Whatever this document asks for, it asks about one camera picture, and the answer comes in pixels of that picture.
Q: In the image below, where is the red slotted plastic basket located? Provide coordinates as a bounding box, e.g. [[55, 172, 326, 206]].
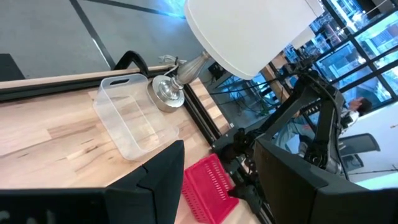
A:
[[181, 152, 240, 224]]

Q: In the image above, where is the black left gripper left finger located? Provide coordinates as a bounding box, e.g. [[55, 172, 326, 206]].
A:
[[0, 139, 186, 224]]

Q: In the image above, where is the silver table lamp white shade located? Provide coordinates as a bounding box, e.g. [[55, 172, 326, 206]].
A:
[[147, 0, 326, 113]]

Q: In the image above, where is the grey office chair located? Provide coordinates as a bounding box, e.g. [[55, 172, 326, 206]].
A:
[[337, 133, 382, 174]]

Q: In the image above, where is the black arched handle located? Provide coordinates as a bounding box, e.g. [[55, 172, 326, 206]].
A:
[[112, 49, 150, 78]]

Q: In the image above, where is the clear plastic bin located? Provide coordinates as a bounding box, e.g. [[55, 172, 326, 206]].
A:
[[92, 73, 180, 161]]

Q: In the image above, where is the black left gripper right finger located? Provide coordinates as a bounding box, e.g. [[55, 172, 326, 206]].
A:
[[254, 138, 398, 224]]

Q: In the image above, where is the black power box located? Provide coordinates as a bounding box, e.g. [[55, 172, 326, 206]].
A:
[[207, 61, 228, 81]]

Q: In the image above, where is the person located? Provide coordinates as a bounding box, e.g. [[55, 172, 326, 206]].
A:
[[273, 96, 374, 156]]

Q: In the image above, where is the white lamp cord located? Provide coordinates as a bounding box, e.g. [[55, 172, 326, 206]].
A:
[[157, 54, 188, 75]]

